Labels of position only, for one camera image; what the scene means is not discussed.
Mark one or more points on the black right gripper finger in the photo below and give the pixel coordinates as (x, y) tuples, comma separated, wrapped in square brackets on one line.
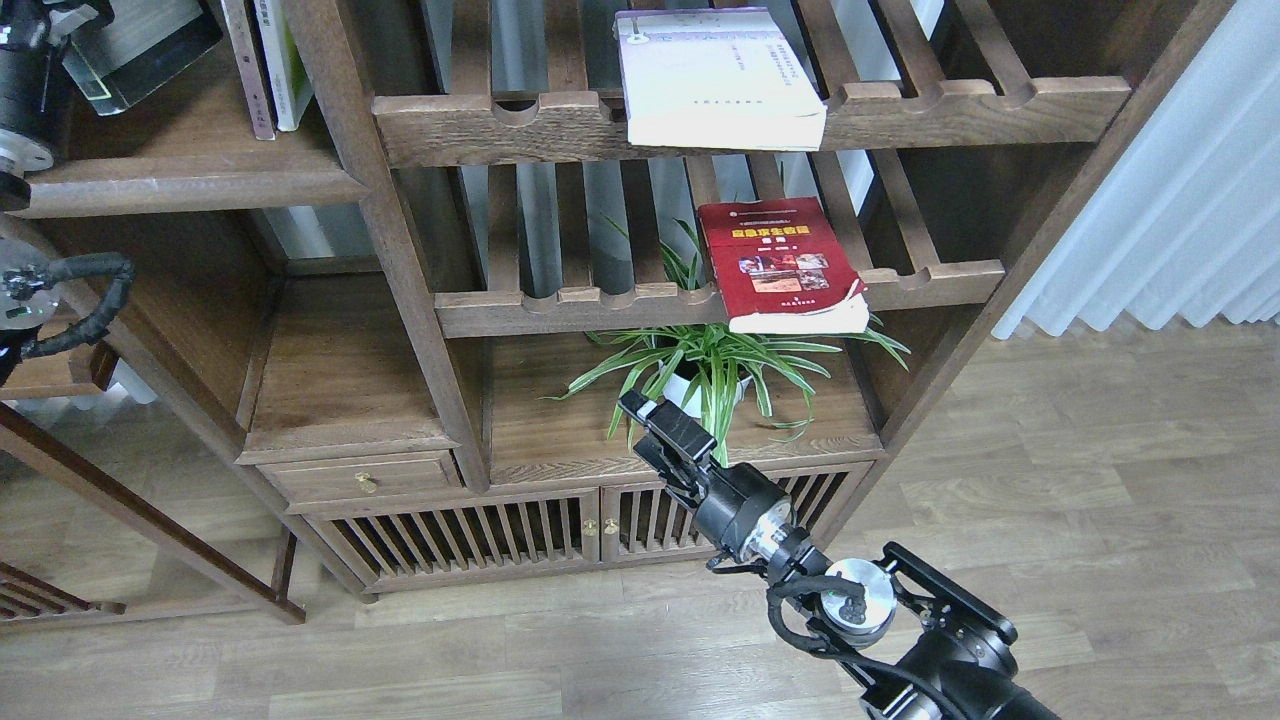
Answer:
[(673, 440)]

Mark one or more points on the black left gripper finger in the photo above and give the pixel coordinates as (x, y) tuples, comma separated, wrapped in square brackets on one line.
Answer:
[(40, 25)]

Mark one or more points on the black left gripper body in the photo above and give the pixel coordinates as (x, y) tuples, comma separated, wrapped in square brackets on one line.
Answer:
[(30, 66)]

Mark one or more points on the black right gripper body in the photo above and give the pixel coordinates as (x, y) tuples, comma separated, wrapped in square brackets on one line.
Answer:
[(745, 515)]

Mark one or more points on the black yellow-green cover book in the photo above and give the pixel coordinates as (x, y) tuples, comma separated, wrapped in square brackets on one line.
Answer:
[(148, 43)]

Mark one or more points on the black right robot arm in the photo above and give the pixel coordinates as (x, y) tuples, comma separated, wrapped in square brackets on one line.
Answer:
[(920, 645)]

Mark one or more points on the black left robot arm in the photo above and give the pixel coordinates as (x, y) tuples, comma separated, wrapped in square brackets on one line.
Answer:
[(29, 297)]

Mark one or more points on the white plant pot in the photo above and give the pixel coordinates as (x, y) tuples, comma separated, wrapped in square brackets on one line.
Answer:
[(701, 390)]

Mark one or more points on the green spider plant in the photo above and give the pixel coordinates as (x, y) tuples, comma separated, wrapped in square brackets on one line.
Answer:
[(648, 357)]

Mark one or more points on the red cover book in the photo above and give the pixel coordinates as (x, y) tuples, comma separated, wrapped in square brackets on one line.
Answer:
[(781, 270)]

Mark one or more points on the brown spine upright book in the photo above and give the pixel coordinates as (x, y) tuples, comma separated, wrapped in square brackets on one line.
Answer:
[(244, 39)]

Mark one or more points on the white green upright book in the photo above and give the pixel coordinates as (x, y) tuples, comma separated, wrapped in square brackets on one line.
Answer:
[(291, 89)]

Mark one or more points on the brass drawer knob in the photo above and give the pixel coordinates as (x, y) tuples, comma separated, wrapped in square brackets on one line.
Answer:
[(367, 484)]

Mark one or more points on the brown wooden bookshelf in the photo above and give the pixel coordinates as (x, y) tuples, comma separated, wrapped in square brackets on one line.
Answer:
[(399, 287)]

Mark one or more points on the white lavender cover book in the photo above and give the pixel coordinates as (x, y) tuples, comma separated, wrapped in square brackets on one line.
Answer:
[(715, 79)]

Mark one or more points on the dark wooden side furniture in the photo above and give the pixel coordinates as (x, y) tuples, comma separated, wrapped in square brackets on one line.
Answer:
[(114, 512)]

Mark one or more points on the white pleated curtain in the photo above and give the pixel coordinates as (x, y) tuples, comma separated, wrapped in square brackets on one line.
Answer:
[(1186, 226)]

